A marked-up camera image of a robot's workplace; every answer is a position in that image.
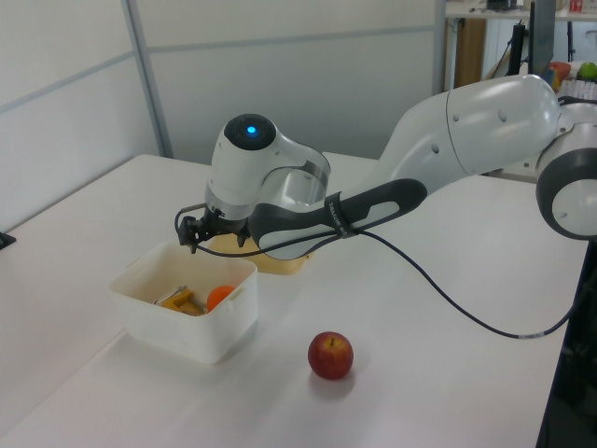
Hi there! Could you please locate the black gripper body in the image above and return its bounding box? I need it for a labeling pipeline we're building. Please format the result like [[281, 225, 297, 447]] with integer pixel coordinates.
[[201, 208, 252, 237]]

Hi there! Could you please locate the orange mandarin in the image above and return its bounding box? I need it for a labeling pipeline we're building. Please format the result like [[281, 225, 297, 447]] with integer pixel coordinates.
[[206, 284, 236, 314]]

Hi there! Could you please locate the white plastic container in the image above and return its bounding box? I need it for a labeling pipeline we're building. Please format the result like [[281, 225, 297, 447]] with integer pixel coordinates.
[[108, 240, 259, 365]]

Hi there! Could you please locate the orange clamp tool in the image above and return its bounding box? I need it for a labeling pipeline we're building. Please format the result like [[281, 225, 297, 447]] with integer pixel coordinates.
[[153, 285, 210, 317]]

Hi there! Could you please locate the red apple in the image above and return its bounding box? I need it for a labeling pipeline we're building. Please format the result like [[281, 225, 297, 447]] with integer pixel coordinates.
[[307, 330, 354, 381]]

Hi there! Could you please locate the beige lid with black handle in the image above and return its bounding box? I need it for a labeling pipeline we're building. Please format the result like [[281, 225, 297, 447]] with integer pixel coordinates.
[[207, 232, 319, 276]]

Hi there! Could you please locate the black cable strap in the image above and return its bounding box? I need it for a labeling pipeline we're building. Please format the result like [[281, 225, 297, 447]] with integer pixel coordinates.
[[324, 190, 359, 240]]

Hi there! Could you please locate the grey partition post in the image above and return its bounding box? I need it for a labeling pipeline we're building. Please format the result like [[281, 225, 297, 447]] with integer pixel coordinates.
[[122, 0, 174, 160]]

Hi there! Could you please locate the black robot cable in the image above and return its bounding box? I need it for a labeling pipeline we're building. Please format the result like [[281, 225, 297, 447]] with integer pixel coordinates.
[[174, 201, 582, 341]]

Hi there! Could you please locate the black robot mount frame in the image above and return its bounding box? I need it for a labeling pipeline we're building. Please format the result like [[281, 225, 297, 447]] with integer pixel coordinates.
[[535, 237, 597, 448]]

